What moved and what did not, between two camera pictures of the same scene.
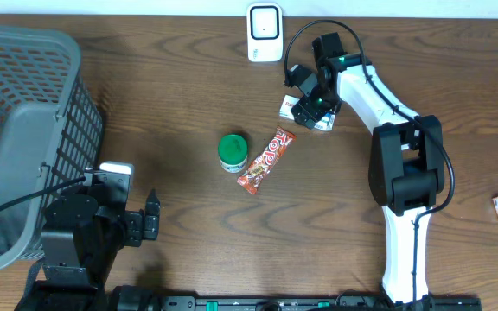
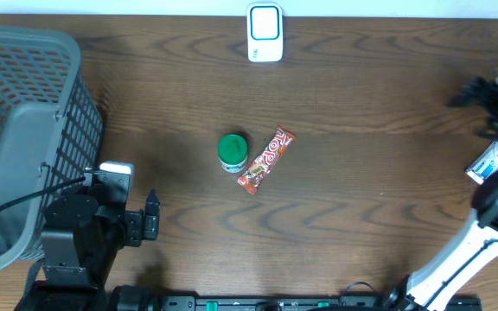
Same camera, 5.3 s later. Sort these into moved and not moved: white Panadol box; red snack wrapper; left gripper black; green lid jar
Moved: white Panadol box
Not moved: left gripper black; red snack wrapper; green lid jar
